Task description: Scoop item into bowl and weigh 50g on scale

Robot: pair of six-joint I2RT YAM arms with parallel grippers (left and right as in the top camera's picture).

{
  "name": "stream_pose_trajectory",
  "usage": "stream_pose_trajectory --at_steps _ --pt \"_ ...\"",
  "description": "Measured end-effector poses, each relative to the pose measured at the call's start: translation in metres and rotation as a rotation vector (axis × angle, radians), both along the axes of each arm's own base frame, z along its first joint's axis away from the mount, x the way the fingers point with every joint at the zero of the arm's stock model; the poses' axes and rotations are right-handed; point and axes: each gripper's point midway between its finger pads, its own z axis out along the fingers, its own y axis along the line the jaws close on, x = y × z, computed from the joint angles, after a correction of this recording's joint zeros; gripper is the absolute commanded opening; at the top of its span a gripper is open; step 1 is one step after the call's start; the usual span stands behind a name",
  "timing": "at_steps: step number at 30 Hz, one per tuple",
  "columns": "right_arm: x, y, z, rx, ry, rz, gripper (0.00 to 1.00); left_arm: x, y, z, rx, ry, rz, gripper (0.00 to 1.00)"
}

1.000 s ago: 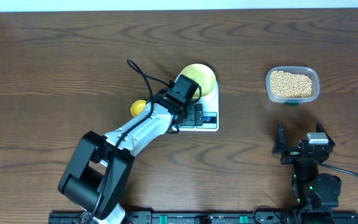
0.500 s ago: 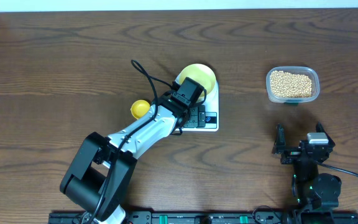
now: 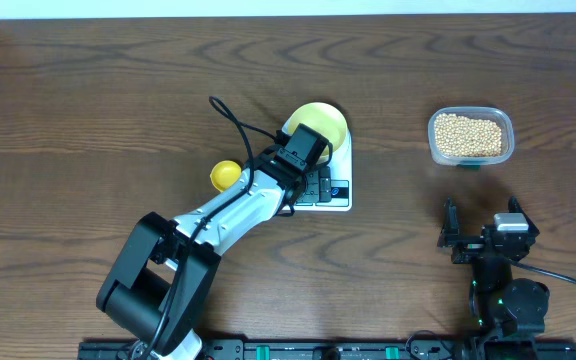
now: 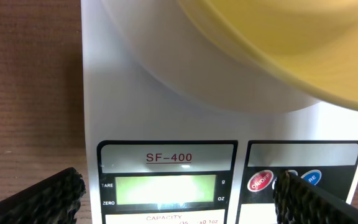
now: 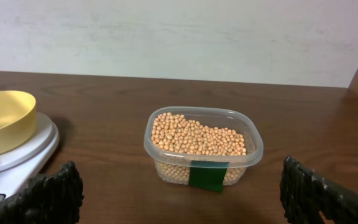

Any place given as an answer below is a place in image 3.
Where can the clear plastic container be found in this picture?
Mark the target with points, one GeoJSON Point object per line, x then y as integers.
{"type": "Point", "coordinates": [474, 112]}

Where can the pile of soybeans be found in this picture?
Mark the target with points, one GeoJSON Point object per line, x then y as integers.
{"type": "Point", "coordinates": [461, 136]}

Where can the yellow measuring scoop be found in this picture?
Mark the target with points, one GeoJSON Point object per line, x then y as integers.
{"type": "Point", "coordinates": [224, 174]}

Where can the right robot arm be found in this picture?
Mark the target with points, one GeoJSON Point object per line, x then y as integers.
{"type": "Point", "coordinates": [510, 310]}

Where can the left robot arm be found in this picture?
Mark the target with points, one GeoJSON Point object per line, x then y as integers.
{"type": "Point", "coordinates": [162, 275]}

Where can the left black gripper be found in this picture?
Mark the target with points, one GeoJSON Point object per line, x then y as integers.
{"type": "Point", "coordinates": [314, 192]}

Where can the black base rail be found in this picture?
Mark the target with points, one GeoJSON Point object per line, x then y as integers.
{"type": "Point", "coordinates": [417, 348]}

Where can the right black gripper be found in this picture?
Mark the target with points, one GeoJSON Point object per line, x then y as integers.
{"type": "Point", "coordinates": [469, 246]}

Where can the white digital kitchen scale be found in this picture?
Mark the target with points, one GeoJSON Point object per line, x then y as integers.
{"type": "Point", "coordinates": [341, 182]}

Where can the yellow bowl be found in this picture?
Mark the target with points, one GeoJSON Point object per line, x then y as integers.
{"type": "Point", "coordinates": [325, 119]}

